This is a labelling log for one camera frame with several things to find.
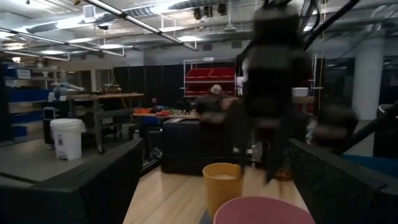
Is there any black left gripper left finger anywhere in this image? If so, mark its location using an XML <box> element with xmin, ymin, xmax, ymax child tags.
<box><xmin>0</xmin><ymin>138</ymin><xmax>145</xmax><ymax>224</ymax></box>

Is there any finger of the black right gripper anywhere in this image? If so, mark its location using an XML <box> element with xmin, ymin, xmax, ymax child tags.
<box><xmin>236</xmin><ymin>108</ymin><xmax>254</xmax><ymax>170</ymax></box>
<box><xmin>264</xmin><ymin>123</ymin><xmax>290</xmax><ymax>183</ymax></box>

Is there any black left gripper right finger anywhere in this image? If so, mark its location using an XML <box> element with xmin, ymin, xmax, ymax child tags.
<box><xmin>287</xmin><ymin>138</ymin><xmax>398</xmax><ymax>224</ymax></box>

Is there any orange cup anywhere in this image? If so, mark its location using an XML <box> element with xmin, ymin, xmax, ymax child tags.
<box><xmin>202</xmin><ymin>162</ymin><xmax>244</xmax><ymax>218</ymax></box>

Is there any person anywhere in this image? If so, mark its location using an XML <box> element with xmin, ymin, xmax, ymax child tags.
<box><xmin>195</xmin><ymin>84</ymin><xmax>239</xmax><ymax>126</ymax></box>

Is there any white bucket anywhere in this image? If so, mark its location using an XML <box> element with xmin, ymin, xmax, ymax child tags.
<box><xmin>49</xmin><ymin>118</ymin><xmax>87</xmax><ymax>161</ymax></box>

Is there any pink bowl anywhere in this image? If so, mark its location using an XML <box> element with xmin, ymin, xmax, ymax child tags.
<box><xmin>213</xmin><ymin>196</ymin><xmax>317</xmax><ymax>224</ymax></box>

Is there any red bin rack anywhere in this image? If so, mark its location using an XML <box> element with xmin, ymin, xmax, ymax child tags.
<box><xmin>183</xmin><ymin>58</ymin><xmax>238</xmax><ymax>98</ymax></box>

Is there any black waste bin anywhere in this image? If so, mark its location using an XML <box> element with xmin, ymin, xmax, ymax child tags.
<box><xmin>42</xmin><ymin>106</ymin><xmax>57</xmax><ymax>146</ymax></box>

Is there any table with orange items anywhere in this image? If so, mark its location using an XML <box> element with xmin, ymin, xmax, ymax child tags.
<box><xmin>132</xmin><ymin>106</ymin><xmax>200</xmax><ymax>121</ymax></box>

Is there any white column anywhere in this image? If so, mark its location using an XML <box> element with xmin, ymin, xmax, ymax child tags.
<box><xmin>352</xmin><ymin>40</ymin><xmax>386</xmax><ymax>121</ymax></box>

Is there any wooden workbench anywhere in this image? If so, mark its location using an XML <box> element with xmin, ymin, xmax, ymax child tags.
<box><xmin>58</xmin><ymin>91</ymin><xmax>146</xmax><ymax>154</ymax></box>

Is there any blue storage shelving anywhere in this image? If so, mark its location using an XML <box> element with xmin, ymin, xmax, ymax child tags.
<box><xmin>0</xmin><ymin>62</ymin><xmax>51</xmax><ymax>141</ymax></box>

